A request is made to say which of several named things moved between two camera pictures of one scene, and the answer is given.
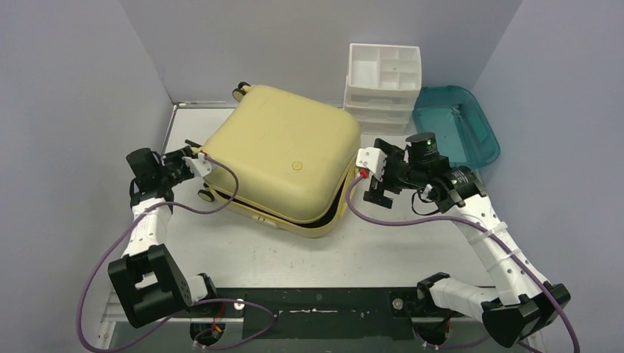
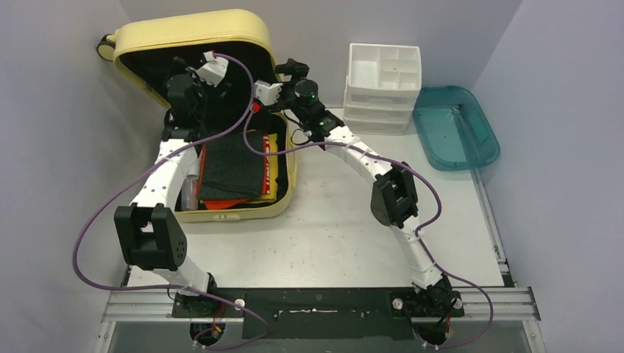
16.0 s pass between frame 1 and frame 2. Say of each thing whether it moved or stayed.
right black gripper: moved
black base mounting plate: stayed
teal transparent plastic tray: stayed
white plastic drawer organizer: stayed
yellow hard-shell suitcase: moved
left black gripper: moved
